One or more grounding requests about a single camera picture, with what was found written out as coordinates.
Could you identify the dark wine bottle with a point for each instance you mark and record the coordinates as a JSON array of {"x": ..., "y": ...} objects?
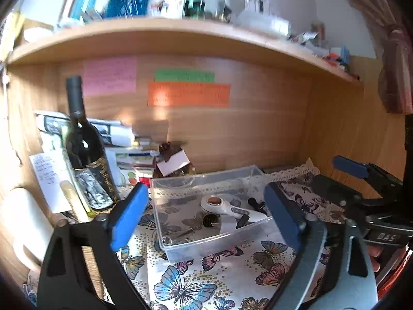
[{"x": 84, "y": 148}]

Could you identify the stack of books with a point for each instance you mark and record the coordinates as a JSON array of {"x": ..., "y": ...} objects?
[{"x": 138, "y": 158}]

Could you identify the yellow tube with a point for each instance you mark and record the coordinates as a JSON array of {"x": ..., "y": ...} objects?
[{"x": 75, "y": 200}]

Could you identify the orange paper note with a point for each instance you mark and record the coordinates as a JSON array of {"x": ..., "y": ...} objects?
[{"x": 188, "y": 94}]

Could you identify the brown hair clip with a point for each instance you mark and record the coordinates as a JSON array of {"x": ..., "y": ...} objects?
[{"x": 169, "y": 148}]

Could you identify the wooden shelf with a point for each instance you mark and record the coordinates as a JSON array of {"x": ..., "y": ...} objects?
[{"x": 161, "y": 35}]

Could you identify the glass jar of sticks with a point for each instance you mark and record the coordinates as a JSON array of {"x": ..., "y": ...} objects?
[{"x": 318, "y": 32}]

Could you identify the person's right hand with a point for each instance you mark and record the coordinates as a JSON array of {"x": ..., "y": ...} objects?
[{"x": 375, "y": 258}]

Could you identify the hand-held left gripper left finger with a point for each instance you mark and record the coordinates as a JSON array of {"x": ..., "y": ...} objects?
[{"x": 125, "y": 219}]

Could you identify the white handwritten note paper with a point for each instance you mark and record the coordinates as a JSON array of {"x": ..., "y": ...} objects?
[{"x": 48, "y": 180}]

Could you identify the small white box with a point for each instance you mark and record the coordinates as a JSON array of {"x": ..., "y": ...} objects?
[{"x": 172, "y": 164}]

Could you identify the butterfly print tablecloth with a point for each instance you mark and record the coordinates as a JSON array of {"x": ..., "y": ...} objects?
[{"x": 200, "y": 277}]

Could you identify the teal liquid bottle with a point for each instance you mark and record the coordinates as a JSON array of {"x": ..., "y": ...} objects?
[{"x": 82, "y": 1}]

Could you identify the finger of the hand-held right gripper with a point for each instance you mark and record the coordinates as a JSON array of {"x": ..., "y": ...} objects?
[
  {"x": 335, "y": 189},
  {"x": 350, "y": 167}
]

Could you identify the white facial massager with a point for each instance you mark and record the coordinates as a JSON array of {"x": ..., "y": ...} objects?
[{"x": 232, "y": 211}]

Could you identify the clear plastic tray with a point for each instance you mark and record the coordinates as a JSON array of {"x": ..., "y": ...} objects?
[{"x": 261, "y": 24}]

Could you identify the clear toothbrush package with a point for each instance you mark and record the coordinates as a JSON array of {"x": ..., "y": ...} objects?
[{"x": 256, "y": 0}]

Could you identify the green paper note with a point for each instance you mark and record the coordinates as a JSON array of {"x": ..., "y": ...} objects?
[{"x": 184, "y": 75}]

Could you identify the pink sticky note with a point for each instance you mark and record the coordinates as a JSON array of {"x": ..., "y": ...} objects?
[{"x": 109, "y": 76}]

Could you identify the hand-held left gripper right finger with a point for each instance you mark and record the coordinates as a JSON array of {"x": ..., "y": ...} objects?
[{"x": 284, "y": 216}]

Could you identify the silver metal cylinder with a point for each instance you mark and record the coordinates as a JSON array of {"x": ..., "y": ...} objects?
[{"x": 66, "y": 11}]

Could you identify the small black clip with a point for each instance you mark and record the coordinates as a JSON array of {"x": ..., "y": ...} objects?
[{"x": 256, "y": 205}]

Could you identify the clear plastic container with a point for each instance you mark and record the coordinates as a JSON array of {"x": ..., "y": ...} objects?
[{"x": 193, "y": 248}]

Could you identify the brown striped curtain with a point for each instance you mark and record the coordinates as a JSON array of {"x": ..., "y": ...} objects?
[{"x": 393, "y": 55}]

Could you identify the clear bottle with white label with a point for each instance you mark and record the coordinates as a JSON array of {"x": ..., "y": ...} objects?
[{"x": 167, "y": 1}]

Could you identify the silver metal rod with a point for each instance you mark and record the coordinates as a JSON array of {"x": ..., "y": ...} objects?
[{"x": 177, "y": 237}]

